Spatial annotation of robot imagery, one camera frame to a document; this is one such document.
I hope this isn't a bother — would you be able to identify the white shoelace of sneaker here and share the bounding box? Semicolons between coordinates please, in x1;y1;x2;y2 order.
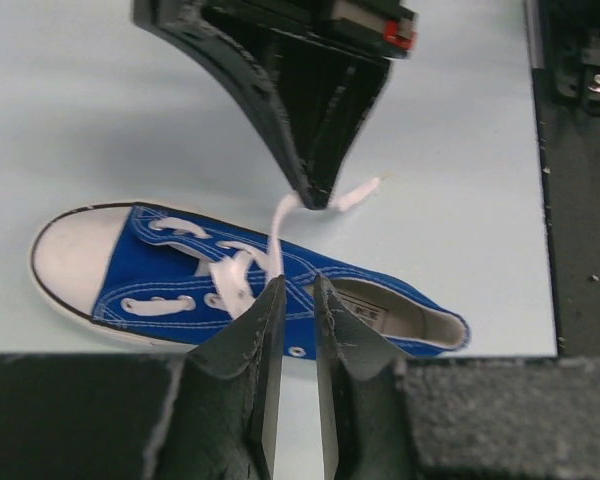
121;177;383;320

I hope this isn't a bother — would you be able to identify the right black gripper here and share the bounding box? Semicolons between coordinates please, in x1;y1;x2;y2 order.
132;0;418;210

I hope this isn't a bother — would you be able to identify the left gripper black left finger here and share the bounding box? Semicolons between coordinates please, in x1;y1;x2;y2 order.
0;278;286;479

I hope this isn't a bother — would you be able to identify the blue sneaker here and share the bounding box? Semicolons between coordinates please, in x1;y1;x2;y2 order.
30;202;470;360

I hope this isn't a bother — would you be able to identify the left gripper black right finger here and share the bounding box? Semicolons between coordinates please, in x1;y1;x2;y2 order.
314;277;600;479

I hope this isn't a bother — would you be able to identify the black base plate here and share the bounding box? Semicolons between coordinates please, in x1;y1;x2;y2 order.
525;1;600;356

